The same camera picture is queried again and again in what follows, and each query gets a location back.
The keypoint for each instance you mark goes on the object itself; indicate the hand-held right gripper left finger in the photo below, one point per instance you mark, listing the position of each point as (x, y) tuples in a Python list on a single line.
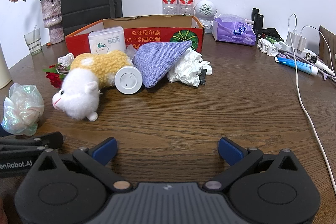
[(106, 151)]

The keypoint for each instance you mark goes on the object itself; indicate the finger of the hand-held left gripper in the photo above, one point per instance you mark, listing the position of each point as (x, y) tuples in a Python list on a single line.
[(50, 140)]

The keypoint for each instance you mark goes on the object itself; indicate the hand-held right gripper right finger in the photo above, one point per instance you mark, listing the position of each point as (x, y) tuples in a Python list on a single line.
[(231, 151)]

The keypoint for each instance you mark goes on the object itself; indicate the iridescent plastic bag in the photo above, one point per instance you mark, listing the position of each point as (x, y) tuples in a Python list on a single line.
[(22, 108)]

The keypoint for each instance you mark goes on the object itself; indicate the yellow white plush hamster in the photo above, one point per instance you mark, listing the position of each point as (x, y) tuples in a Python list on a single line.
[(78, 92)]

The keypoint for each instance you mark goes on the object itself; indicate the red rose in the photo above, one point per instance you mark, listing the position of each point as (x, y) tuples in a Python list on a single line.
[(53, 79)]

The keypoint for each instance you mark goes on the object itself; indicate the white round device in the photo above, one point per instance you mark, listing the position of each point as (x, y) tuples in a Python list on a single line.
[(128, 79)]

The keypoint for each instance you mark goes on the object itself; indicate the small black clip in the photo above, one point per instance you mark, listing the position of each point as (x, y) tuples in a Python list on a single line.
[(202, 78)]

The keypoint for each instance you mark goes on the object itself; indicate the small white tissue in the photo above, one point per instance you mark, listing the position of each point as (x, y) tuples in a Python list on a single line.
[(65, 58)]

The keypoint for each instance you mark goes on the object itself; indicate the small white block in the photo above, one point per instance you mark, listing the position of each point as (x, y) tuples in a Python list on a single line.
[(208, 70)]

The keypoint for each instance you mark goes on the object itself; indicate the large white tissue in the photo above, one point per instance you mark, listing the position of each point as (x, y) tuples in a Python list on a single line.
[(186, 66)]

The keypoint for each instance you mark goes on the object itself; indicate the purple fabric pouch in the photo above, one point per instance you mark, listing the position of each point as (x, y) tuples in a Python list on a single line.
[(157, 61)]

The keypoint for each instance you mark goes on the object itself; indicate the red cardboard box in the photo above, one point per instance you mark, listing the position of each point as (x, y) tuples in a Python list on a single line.
[(157, 35)]

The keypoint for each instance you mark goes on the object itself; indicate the cream thermos bottle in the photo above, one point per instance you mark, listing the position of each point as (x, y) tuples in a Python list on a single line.
[(4, 74)]

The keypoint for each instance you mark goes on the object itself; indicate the clear glass cup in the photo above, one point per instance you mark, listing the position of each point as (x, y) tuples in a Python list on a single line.
[(32, 43)]

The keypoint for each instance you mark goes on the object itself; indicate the clear crumpled plastic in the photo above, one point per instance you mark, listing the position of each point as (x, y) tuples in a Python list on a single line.
[(130, 50)]

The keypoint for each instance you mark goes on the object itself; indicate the blue tube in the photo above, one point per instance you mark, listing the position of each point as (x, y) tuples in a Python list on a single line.
[(296, 65)]

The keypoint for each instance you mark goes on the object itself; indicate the purple tissue pack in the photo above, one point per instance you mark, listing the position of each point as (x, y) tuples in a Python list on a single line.
[(233, 29)]

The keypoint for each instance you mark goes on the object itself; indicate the pink textured vase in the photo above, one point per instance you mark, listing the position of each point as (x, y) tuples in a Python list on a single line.
[(52, 16)]

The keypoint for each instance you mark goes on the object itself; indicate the black pouch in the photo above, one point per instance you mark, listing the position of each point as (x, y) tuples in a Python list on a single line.
[(271, 33)]

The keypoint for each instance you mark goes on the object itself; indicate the white charger adapter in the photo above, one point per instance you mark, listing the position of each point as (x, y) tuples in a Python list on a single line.
[(302, 43), (291, 41)]

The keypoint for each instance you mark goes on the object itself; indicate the white pen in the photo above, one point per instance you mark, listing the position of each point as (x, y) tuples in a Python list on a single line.
[(324, 66)]

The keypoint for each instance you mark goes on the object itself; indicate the black rectangular device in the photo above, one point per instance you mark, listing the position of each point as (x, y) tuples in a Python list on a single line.
[(255, 12), (259, 26)]

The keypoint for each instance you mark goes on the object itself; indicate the white robot-shaped speaker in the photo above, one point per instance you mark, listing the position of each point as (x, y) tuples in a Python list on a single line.
[(206, 10)]

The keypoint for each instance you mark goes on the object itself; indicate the brown box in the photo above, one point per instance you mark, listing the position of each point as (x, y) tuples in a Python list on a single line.
[(328, 43)]

